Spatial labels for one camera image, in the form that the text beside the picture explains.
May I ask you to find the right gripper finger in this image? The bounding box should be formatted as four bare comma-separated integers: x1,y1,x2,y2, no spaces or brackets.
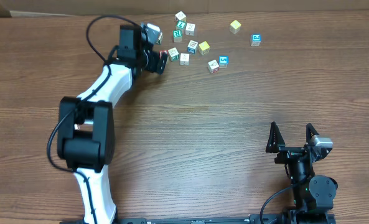
266,121,286,153
306,123,319,146

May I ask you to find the red letter U block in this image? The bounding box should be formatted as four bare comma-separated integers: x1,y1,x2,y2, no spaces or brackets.
159,50,168,57

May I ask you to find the blue edged picture block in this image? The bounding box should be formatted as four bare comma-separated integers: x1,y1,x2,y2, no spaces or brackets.
187,40,198,54

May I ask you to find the yellow top block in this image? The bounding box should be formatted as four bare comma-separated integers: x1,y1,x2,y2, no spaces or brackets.
198,41,210,55

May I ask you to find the yellow block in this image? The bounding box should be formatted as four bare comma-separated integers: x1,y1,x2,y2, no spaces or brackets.
198,41,210,55
230,20,241,34

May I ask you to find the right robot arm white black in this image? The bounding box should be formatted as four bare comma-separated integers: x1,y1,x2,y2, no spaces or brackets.
259,122,338,223

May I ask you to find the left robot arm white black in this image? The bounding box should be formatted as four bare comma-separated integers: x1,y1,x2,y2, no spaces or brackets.
49,23,167,224

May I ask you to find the green edged picture block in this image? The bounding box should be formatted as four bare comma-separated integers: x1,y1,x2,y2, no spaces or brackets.
168,47,180,62

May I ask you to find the green letter B block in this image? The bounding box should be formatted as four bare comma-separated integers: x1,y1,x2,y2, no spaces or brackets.
156,32,163,45

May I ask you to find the plain white picture block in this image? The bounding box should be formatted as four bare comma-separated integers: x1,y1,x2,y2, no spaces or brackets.
180,53,190,66

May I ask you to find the green letter R block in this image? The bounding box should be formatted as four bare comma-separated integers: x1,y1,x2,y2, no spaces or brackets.
172,30,182,43

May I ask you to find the green letter L block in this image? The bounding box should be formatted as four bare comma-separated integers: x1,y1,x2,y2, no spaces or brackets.
175,21,186,32

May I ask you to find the white picture block upper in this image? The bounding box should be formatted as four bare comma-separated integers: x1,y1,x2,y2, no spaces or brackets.
185,23,195,36

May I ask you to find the white top back block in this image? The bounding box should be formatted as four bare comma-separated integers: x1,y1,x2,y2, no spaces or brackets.
175,11,187,22

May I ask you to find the red edged picture block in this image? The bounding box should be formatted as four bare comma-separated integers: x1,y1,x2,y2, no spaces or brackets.
208,60,220,73

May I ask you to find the blue number 5 block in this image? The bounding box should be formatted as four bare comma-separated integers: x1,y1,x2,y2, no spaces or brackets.
218,55,229,68

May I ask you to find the yellow block far right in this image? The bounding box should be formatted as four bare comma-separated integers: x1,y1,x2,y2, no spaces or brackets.
230,20,241,34

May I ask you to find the blue letter P block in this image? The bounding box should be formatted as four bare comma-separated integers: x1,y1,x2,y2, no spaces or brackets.
251,34,261,47

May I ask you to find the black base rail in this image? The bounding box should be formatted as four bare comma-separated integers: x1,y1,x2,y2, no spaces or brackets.
118,213,337,224

